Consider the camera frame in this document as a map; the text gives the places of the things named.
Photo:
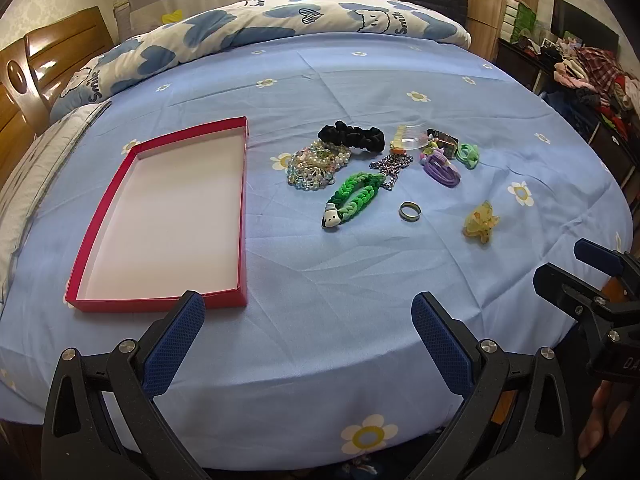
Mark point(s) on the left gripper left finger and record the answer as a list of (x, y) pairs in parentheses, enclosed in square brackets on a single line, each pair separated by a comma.
[(101, 420)]

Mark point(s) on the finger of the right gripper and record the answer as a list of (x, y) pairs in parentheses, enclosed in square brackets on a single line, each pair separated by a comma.
[(571, 295), (606, 260)]

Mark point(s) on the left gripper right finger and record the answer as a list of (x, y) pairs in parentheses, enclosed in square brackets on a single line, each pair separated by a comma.
[(514, 419)]

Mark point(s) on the yellow translucent hair claw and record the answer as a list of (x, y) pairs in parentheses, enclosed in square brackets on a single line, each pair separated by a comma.
[(481, 222)]

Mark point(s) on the green knitted bow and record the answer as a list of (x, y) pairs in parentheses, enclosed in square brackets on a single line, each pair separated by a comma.
[(468, 154)]

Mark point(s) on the purple hair clip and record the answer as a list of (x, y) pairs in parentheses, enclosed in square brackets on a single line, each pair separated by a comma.
[(440, 169)]

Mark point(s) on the gold square wristwatch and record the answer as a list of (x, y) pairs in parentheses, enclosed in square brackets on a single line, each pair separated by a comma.
[(448, 144)]

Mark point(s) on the black velvet scrunchie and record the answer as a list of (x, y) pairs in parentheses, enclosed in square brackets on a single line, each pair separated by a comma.
[(371, 139)]

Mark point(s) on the right hand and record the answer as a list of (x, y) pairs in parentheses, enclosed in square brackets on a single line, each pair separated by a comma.
[(610, 405)]

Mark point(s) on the pile of clothes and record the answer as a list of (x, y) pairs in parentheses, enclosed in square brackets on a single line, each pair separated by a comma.
[(597, 80)]

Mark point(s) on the red shallow box tray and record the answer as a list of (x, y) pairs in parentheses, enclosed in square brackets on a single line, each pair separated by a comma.
[(171, 220)]

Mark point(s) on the clear hair comb yellow trim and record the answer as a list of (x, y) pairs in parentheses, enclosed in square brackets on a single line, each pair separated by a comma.
[(409, 138)]

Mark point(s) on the black monitor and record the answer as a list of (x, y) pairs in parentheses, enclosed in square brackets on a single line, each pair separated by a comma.
[(583, 26)]

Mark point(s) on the grey striped pillow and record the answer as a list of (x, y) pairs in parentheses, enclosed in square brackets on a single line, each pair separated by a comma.
[(30, 179)]

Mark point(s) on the white blue cartoon duvet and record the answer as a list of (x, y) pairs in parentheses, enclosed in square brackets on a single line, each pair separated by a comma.
[(239, 24)]

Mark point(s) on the wooden headboard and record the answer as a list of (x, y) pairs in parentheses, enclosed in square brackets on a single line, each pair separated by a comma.
[(34, 71)]

